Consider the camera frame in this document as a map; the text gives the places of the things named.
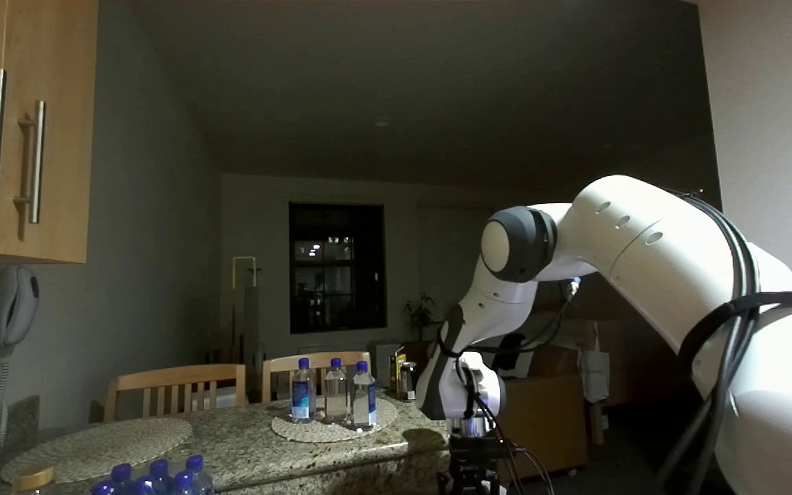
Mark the dark window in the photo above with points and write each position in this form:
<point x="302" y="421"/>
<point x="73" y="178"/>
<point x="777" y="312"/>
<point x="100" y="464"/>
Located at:
<point x="337" y="264"/>

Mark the wooden dining chair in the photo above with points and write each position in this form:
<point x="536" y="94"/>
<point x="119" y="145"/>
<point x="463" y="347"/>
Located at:
<point x="176" y="378"/>
<point x="315" y="360"/>

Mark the blue label water bottle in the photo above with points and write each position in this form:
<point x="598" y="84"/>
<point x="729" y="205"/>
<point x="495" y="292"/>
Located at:
<point x="301" y="393"/>

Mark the clear water bottle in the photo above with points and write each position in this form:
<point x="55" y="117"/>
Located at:
<point x="364" y="400"/>
<point x="333" y="393"/>

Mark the wooden wall cabinet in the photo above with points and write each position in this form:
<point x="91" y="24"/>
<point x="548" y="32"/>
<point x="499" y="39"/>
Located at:
<point x="48" y="139"/>

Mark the potted house plant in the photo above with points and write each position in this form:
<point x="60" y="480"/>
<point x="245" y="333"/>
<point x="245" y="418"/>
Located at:
<point x="418" y="318"/>

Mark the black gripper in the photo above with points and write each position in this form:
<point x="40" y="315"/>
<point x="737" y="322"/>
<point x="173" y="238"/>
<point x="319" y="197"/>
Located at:
<point x="476" y="454"/>

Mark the pale standing frame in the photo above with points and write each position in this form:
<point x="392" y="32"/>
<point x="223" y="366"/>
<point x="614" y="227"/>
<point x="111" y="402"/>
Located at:
<point x="245" y="275"/>

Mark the blue capped water bottle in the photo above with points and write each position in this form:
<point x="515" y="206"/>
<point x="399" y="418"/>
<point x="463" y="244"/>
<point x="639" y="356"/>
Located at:
<point x="143" y="487"/>
<point x="195" y="465"/>
<point x="183" y="481"/>
<point x="122" y="473"/>
<point x="158" y="469"/>
<point x="102" y="487"/>

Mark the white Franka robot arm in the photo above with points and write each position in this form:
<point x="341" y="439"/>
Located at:
<point x="653" y="264"/>

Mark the wooden sideboard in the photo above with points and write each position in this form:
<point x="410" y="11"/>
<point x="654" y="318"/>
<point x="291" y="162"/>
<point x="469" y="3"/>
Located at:
<point x="548" y="415"/>

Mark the wooden jar lid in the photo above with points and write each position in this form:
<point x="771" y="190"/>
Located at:
<point x="34" y="480"/>

